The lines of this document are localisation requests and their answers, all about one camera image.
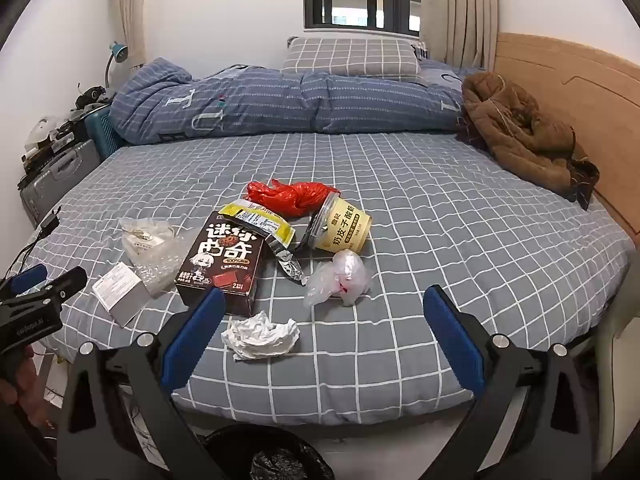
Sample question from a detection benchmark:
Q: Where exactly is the beige curtain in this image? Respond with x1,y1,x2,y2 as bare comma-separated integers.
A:
112,0,151,68
420,0,501,68

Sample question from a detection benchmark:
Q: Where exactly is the brown cookie box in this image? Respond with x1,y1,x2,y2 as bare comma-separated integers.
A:
175,210,266,318

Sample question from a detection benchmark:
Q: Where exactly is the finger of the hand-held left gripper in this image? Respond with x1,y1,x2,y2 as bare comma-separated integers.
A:
0,263,49,302
30,266,89,307

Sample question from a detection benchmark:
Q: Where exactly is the blue striped duvet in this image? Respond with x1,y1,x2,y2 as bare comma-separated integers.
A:
109,57,481,145

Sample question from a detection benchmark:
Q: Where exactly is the clear bubble wrap bag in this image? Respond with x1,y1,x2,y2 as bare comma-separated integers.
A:
132,232,201,297

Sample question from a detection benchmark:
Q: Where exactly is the red plastic bag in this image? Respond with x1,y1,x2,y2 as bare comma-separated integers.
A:
245,178,341,218

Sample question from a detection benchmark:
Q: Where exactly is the yellow yogurt cup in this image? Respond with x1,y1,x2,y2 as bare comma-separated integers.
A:
300,192,373,253

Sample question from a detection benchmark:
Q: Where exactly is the wooden headboard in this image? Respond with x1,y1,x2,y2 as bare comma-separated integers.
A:
492,32,640,246

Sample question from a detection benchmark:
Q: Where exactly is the black cable bundle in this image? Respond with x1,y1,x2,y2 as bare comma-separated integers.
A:
75,85,108,111

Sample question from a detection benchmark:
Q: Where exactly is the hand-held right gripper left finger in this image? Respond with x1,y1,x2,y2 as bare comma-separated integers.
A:
55,287,227,480

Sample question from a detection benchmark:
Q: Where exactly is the black trash bin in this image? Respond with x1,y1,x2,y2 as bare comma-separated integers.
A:
197,422,336,480

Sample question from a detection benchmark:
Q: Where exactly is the yellow snack wrapper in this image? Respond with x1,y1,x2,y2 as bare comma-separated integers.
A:
220,200,308,286

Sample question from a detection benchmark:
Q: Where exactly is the blue desk lamp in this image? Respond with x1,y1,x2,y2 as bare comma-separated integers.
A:
102,41,130,92

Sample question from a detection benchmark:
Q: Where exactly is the light blue printed pillow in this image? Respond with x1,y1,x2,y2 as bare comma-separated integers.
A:
414,42,486,86

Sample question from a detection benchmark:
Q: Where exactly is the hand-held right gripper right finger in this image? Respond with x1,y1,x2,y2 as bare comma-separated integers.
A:
422,284,596,480

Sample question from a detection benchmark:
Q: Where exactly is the black charger with cable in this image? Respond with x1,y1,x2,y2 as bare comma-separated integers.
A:
0,205,63,281

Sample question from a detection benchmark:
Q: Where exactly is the teal suitcase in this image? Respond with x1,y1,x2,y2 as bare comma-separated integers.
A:
84,105,123,161

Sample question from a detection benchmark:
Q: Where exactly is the grey suitcase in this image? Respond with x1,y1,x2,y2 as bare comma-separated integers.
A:
19,139,103,226

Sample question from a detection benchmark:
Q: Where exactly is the clear plastic bag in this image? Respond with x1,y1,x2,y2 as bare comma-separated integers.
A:
303,249,373,308

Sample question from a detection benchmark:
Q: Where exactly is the bed with grey checked sheet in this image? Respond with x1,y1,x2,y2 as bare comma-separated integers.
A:
20,132,636,428

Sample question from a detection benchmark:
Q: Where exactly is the black device stack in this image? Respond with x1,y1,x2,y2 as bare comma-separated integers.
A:
22,120,88,171

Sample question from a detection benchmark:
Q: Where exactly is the white helmet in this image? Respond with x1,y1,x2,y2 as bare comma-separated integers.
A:
24,115,63,151

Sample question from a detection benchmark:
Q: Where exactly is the person's left hand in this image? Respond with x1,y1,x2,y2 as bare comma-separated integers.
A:
0,349,48,431

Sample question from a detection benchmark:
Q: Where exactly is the brown jacket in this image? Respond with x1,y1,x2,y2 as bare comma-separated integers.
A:
460,71,601,211

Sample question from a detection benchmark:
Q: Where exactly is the white tissue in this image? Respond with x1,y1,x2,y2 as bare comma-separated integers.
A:
221,311,301,361

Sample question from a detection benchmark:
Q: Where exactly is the small white box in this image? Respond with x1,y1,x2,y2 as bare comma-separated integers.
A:
91,261,153,328

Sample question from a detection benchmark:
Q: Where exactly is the grey checked pillow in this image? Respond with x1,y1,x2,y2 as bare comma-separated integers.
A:
279,36,426,81

